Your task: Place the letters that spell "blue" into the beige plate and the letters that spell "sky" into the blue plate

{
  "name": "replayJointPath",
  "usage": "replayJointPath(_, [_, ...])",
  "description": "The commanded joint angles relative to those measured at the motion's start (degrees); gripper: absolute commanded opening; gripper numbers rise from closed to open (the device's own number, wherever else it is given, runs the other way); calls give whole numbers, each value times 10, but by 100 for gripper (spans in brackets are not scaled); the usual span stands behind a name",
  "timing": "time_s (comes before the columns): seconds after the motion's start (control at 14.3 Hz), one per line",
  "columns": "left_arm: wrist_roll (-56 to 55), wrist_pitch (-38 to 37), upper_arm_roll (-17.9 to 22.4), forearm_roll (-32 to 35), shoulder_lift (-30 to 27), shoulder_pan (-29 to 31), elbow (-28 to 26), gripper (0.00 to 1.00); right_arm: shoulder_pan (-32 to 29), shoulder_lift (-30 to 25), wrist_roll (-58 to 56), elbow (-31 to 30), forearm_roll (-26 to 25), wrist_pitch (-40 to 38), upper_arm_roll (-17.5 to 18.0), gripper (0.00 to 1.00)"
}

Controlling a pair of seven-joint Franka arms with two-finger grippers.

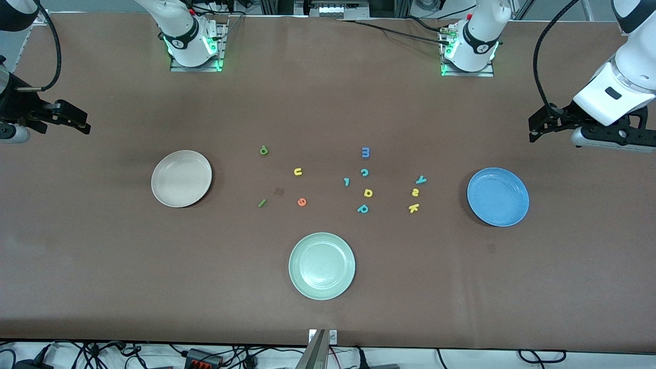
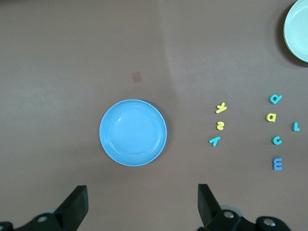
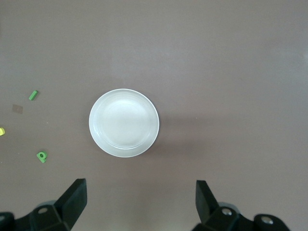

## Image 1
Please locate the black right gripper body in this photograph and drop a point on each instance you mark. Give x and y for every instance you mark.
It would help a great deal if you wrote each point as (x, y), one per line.
(15, 106)

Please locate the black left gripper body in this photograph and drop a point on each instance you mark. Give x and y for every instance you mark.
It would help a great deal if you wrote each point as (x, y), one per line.
(566, 114)

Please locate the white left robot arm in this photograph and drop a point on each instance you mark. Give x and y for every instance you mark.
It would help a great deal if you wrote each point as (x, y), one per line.
(625, 102)

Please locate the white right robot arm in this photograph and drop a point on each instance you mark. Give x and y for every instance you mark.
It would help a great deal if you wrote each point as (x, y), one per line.
(184, 41)

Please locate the blue plate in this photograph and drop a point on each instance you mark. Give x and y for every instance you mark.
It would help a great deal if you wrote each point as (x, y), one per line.
(498, 197)

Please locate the beige brown plate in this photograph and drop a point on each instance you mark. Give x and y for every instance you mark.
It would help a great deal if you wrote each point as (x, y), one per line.
(181, 179)

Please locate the brown table cover sheet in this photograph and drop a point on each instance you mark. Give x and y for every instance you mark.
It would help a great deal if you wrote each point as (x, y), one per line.
(102, 266)

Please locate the teal letter p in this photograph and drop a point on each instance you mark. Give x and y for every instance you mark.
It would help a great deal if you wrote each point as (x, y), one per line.
(363, 208)

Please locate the grey connector device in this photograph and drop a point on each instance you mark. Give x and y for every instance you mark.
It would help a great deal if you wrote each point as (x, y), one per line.
(338, 10)

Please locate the black power adapter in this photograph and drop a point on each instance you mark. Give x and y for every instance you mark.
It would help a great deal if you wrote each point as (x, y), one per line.
(31, 365)

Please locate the pale green plate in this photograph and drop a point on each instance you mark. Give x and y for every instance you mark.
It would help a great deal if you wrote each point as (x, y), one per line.
(322, 266)

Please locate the black orange power strip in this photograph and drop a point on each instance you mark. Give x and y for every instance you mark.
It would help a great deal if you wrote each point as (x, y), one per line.
(205, 359)

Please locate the black plug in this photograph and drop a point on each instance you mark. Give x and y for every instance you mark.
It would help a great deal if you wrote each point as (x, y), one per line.
(361, 359)

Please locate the small white mounting plate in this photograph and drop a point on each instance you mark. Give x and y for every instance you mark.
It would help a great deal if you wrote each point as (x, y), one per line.
(333, 336)

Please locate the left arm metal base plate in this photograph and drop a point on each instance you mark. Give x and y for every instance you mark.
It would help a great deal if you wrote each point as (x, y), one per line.
(469, 74)

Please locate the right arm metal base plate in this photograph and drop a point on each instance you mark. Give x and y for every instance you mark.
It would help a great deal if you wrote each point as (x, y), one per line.
(195, 68)

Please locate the grey aluminium mount pole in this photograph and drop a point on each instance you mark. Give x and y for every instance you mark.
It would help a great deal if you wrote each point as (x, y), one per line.
(315, 353)

